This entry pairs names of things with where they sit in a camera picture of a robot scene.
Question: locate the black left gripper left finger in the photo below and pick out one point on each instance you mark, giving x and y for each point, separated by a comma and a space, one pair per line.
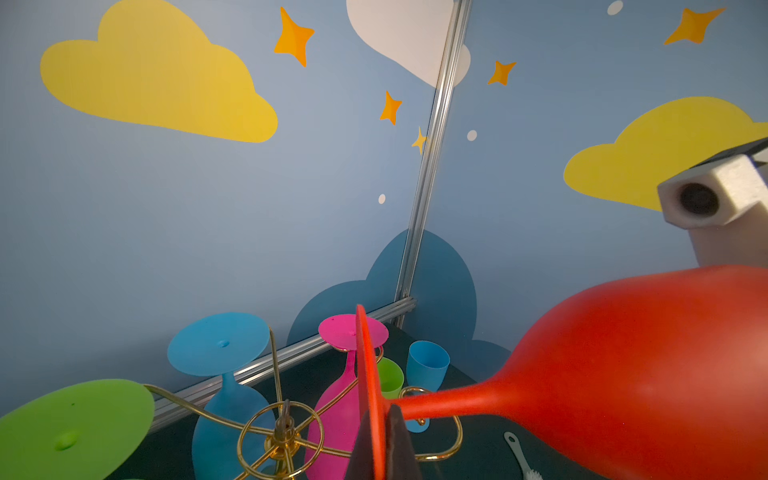
360, 466

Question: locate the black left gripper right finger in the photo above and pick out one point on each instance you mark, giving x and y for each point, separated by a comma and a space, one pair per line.
401, 463

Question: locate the light green wine glass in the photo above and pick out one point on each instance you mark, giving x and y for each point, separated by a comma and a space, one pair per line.
391, 378

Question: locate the blue wine glass front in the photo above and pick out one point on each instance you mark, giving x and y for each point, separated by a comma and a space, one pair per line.
427, 365

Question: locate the blue wine glass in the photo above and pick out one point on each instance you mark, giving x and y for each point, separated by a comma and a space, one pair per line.
427, 365
220, 345

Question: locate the red wine glass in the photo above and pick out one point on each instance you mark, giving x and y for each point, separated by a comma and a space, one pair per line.
661, 376

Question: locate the magenta wine glass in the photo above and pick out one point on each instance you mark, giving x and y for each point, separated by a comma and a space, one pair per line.
341, 421

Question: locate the blue wine glass rear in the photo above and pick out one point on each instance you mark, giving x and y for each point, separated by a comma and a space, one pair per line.
220, 345

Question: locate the gold wire glass rack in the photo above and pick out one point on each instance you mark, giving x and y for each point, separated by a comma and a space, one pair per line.
274, 442

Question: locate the aluminium frame rail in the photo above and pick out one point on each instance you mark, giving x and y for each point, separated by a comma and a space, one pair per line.
175, 407

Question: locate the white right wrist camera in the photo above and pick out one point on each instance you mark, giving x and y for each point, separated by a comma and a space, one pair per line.
722, 204

